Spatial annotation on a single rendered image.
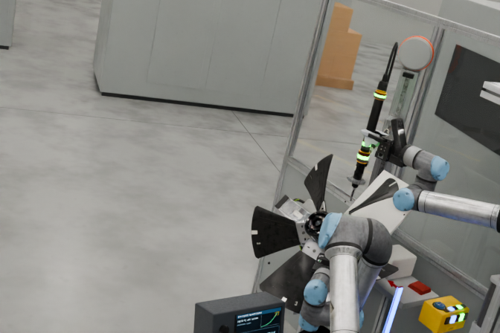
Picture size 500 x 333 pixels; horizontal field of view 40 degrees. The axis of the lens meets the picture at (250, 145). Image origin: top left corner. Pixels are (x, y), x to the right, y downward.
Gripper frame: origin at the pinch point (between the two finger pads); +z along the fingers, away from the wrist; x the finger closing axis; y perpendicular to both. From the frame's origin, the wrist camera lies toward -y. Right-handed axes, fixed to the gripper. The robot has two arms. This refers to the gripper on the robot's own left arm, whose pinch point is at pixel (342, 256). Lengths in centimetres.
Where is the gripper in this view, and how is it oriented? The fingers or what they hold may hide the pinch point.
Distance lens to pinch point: 268.8
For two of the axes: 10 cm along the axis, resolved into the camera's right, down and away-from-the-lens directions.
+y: -9.3, -2.0, 3.0
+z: 3.4, -2.4, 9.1
